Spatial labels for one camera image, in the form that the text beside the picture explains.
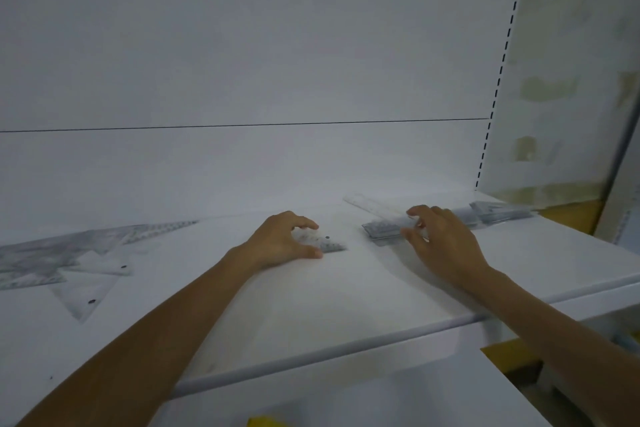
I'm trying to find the person's right hand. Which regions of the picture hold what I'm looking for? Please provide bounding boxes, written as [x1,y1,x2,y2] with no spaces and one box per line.
[400,205,494,290]

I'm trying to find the large grey packed set square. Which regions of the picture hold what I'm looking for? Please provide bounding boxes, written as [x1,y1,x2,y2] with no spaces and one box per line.
[0,221,199,291]

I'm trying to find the white stained side panel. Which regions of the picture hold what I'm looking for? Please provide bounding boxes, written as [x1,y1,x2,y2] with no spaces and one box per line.
[477,0,640,208]

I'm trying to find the person's left forearm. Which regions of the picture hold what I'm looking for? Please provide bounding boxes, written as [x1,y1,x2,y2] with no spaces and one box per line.
[15,248,257,427]

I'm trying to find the white lower shelf board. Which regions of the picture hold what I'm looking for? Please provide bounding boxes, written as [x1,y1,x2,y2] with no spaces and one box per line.
[150,348,553,427]

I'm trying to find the clear triangle set square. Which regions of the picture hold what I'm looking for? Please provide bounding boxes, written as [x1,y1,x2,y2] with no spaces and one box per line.
[50,271,122,325]

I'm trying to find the white metal shelf board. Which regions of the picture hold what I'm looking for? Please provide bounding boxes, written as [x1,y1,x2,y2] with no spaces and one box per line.
[0,190,640,427]

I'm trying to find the small clear set square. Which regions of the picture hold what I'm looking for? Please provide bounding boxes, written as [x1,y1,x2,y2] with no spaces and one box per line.
[75,251,135,277]

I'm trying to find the grey packed ruler set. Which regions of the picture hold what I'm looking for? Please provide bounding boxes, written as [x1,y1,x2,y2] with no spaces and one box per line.
[362,207,482,247]
[469,201,537,228]

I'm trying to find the slotted white shelf upright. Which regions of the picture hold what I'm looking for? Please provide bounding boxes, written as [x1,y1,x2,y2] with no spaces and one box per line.
[474,0,532,192]

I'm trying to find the person's right forearm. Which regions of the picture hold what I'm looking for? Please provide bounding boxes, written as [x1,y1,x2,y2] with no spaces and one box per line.
[464,267,640,427]

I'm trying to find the small clear triangle ruler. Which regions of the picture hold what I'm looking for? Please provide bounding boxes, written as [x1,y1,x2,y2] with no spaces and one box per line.
[291,227,347,255]

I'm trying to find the clear straight ruler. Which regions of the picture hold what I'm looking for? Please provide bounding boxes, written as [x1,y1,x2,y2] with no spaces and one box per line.
[343,194,427,233]

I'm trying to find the person's left hand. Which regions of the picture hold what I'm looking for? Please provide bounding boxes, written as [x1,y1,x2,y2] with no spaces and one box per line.
[227,211,324,275]

